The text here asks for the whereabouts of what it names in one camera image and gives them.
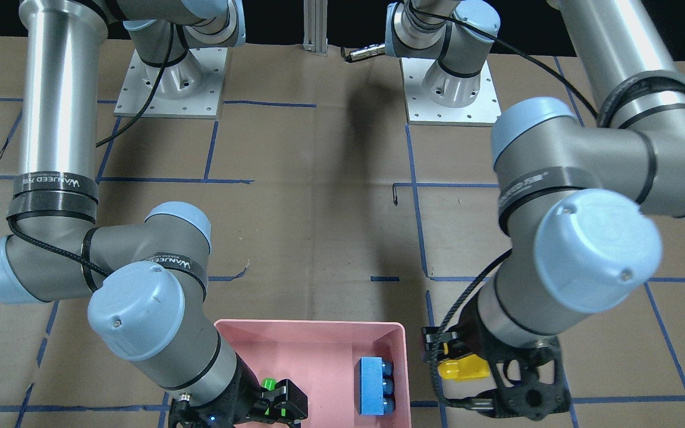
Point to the blue toy block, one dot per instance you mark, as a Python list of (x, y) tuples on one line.
[(375, 387)]

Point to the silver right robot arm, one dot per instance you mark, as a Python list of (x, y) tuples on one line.
[(146, 282)]

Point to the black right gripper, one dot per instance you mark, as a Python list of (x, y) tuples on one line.
[(248, 390)]

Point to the silver cylindrical connector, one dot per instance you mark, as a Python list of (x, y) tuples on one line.
[(364, 53)]

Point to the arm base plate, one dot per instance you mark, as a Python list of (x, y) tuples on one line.
[(435, 98), (190, 89)]

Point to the pink plastic box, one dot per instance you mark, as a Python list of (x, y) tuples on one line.
[(321, 357)]

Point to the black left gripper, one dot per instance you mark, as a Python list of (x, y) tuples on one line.
[(471, 336)]

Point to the yellow toy block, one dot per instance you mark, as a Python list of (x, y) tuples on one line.
[(470, 368)]

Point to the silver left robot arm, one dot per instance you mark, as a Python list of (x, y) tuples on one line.
[(576, 203)]

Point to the aluminium profile post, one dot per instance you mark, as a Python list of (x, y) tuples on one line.
[(315, 27)]

